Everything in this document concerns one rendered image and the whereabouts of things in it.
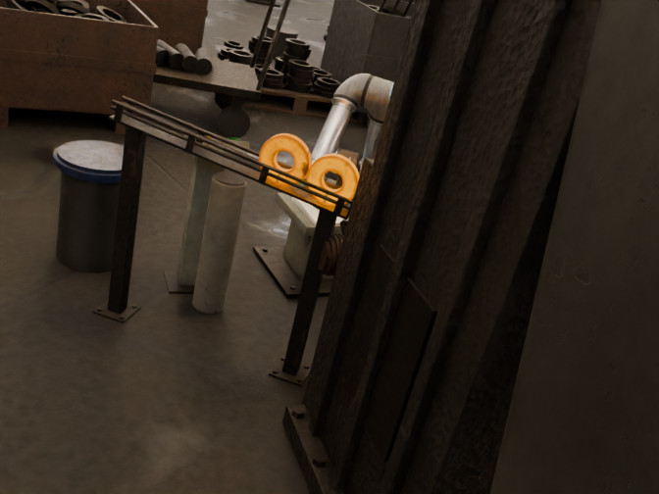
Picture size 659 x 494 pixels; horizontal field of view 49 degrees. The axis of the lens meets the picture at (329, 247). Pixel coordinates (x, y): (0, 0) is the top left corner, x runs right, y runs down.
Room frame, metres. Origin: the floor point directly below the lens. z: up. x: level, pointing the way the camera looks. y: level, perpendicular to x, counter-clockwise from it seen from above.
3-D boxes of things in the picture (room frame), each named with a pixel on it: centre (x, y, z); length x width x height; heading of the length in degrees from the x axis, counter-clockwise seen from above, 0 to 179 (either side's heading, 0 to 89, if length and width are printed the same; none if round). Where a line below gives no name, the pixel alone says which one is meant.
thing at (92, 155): (2.47, 0.90, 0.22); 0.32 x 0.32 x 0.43
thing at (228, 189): (2.32, 0.39, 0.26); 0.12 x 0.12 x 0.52
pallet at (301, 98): (5.51, 0.59, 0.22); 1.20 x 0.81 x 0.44; 110
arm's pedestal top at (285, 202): (2.79, 0.05, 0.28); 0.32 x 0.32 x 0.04; 31
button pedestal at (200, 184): (2.45, 0.49, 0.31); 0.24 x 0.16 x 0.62; 115
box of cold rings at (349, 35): (5.83, -0.31, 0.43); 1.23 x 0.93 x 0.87; 113
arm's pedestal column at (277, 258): (2.79, 0.05, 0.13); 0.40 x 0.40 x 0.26; 31
